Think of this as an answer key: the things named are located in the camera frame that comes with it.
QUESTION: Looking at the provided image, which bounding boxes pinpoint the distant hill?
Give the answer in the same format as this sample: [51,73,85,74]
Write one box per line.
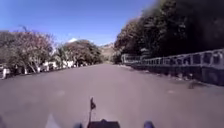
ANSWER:
[99,42,116,63]

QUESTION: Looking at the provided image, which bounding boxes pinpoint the row of white buildings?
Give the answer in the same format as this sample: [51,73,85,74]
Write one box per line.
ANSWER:
[39,59,78,72]

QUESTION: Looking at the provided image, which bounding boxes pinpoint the robot's own part dark body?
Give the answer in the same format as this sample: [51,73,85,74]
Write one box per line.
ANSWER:
[86,118,121,128]

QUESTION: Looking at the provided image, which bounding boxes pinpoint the dense dark trees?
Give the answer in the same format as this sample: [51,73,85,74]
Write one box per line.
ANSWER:
[112,0,224,65]

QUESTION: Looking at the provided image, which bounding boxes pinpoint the row of roadside trees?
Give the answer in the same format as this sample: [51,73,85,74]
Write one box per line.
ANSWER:
[0,29,104,77]

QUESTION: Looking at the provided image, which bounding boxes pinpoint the robot's own part pale stub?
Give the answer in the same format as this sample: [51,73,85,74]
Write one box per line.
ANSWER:
[44,113,62,128]

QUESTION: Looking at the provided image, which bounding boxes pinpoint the pale railing on wall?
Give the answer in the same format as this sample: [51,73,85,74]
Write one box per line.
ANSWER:
[120,48,224,87]

